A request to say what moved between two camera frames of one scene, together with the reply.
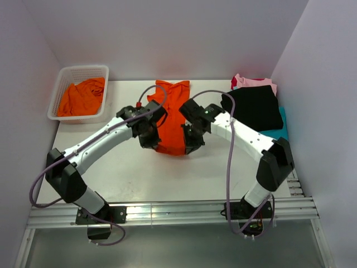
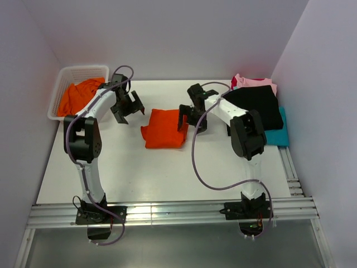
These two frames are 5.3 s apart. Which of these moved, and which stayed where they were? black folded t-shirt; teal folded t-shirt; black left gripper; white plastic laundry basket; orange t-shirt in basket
Moved: black left gripper
Stayed: black folded t-shirt; teal folded t-shirt; orange t-shirt in basket; white plastic laundry basket
